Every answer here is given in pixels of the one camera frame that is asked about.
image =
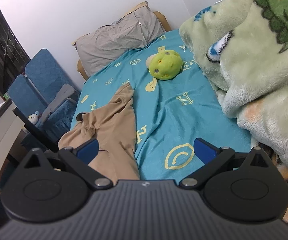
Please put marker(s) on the small white plush toy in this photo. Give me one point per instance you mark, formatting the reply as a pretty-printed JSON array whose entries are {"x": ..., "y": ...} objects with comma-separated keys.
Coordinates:
[{"x": 33, "y": 117}]

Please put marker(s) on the teal patterned bed sheet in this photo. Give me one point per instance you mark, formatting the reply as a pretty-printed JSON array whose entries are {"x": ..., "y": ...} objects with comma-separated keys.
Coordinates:
[{"x": 164, "y": 120}]

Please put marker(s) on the blue covered chair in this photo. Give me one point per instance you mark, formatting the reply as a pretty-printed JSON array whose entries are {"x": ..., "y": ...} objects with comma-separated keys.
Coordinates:
[
  {"x": 24, "y": 92},
  {"x": 43, "y": 66}
]

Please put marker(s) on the grey seat cushion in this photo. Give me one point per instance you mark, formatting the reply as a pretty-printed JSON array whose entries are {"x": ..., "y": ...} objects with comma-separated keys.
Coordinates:
[{"x": 59, "y": 97}]

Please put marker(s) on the green fleece cartoon blanket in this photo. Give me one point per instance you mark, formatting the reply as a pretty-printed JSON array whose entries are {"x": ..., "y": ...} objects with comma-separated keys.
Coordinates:
[{"x": 258, "y": 67}]

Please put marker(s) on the brown garment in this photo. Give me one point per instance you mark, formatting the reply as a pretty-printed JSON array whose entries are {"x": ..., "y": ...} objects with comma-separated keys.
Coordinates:
[{"x": 109, "y": 130}]

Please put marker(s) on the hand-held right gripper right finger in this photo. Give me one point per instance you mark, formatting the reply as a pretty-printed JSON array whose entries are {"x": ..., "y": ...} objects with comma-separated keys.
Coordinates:
[{"x": 204, "y": 152}]

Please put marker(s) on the grey pillow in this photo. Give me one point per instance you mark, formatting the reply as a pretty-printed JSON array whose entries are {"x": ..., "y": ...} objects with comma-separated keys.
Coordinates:
[{"x": 114, "y": 42}]

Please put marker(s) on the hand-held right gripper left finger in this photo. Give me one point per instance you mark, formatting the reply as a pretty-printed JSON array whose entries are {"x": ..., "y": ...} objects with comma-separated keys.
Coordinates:
[{"x": 87, "y": 151}]

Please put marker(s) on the green plush toy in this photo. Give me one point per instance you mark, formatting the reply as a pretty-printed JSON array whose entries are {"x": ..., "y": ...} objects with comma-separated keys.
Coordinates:
[{"x": 165, "y": 65}]

